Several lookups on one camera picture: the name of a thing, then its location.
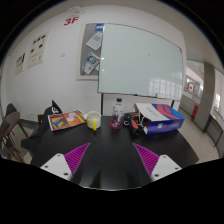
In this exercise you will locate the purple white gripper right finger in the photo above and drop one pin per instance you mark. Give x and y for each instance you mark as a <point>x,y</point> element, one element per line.
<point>157,166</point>

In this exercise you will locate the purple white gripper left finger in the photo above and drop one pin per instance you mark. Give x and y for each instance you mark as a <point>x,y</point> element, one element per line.
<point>65,166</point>

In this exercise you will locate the clear plastic water bottle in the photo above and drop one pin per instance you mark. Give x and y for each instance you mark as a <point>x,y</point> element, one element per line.
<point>117,112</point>

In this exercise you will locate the colourful orange booklet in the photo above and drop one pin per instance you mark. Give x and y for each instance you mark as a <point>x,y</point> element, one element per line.
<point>65,120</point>

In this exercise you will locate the black round table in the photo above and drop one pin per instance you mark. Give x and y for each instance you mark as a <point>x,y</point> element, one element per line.
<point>111,161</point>

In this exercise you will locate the blue and red cardboard box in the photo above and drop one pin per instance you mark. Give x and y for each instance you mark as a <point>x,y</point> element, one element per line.
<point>158,118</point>

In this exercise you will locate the black red handheld tool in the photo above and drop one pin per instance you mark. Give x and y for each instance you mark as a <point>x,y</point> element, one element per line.
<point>132,121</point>

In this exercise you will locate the dark wooden chair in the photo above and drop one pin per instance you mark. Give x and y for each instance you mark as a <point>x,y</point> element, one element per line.
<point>10,120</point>

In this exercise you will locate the red round coaster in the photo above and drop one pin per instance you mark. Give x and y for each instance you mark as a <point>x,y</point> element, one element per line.
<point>113,126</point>

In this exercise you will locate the white rolling whiteboard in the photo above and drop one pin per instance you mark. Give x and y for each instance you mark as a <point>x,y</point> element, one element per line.
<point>138,63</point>

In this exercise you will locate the grey pin notice board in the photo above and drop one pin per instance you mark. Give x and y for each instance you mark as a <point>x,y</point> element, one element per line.
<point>88,59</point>

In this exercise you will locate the white cup with yellow handle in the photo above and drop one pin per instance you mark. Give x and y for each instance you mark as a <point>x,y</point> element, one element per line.
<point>93,120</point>

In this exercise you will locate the white wall poster small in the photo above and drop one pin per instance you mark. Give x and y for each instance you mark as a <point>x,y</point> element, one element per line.
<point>19,64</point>

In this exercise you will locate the white wall poster large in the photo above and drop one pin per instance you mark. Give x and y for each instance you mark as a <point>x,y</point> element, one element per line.
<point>36,54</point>

